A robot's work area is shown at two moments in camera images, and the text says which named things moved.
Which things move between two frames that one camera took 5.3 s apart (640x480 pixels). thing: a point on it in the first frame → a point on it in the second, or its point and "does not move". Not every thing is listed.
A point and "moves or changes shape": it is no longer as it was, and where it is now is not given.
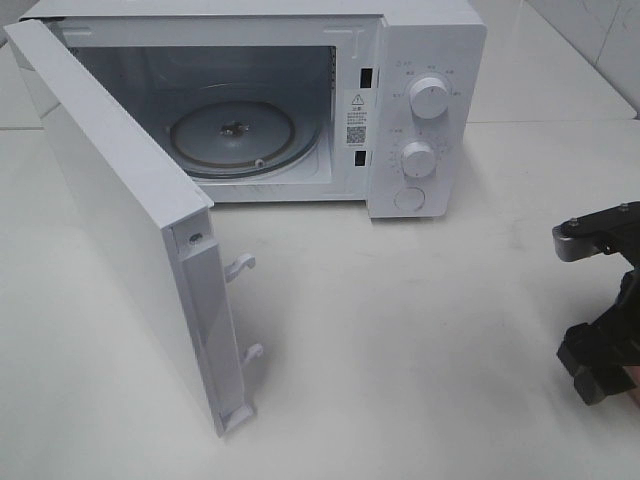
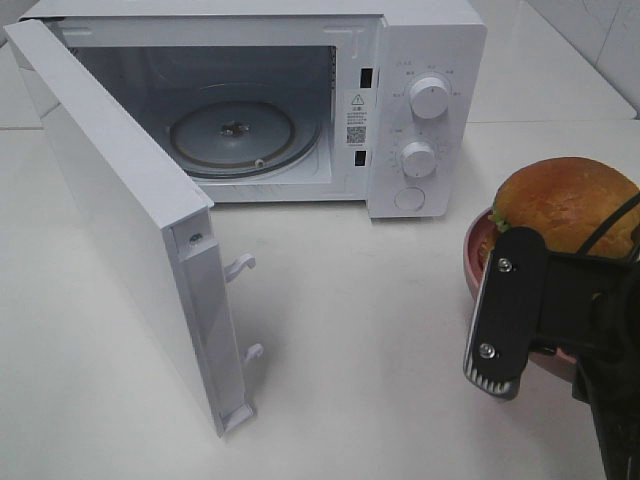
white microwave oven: [380, 102] does not move
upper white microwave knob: [429, 97] does not move
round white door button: [409, 198] does not move
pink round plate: [634, 373] moves or changes shape
